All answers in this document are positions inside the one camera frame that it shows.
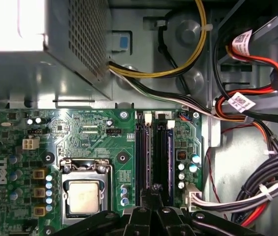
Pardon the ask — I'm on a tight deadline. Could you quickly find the RAM slot with black clips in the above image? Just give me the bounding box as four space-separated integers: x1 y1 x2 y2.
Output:
136 112 144 207
154 112 167 206

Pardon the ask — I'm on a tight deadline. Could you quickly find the black cable bundle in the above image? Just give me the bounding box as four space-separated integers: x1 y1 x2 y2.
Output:
192 147 278 217

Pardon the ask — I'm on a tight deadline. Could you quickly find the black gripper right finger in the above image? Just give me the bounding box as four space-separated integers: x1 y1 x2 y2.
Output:
154 183 265 236

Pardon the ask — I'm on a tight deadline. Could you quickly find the silver CPU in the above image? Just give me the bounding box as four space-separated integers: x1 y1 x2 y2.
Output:
68 181 100 214

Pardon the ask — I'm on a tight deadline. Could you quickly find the RAM slot with white clips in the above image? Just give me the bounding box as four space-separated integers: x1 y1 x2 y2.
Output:
165 119 175 206
143 112 152 191

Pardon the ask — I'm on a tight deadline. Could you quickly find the green motherboard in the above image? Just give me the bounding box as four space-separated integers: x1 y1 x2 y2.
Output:
0 108 203 236

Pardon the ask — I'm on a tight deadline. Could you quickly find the metal drive cage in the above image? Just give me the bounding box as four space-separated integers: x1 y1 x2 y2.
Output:
210 0 278 109

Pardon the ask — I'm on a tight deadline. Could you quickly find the orange SATA cable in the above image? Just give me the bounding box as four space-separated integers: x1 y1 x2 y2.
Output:
239 203 269 228

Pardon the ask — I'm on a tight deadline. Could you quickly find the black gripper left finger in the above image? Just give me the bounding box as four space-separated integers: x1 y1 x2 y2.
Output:
52 188 154 236

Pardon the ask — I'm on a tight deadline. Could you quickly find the thin black wire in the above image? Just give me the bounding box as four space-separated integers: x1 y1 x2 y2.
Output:
156 21 192 97

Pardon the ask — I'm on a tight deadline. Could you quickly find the grey power supply unit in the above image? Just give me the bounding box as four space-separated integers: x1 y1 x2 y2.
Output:
0 0 114 100

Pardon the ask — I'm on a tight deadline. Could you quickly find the orange red power cable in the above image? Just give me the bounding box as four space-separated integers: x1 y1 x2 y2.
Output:
212 29 278 123

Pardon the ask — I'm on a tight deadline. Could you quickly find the white green black wire bundle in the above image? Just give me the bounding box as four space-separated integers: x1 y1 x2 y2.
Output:
109 68 250 123

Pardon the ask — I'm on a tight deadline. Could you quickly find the yellow black wire bundle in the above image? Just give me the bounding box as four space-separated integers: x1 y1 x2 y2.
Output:
107 0 208 80

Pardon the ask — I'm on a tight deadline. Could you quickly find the black open PC case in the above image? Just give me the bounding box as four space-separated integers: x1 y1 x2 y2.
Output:
0 0 278 236

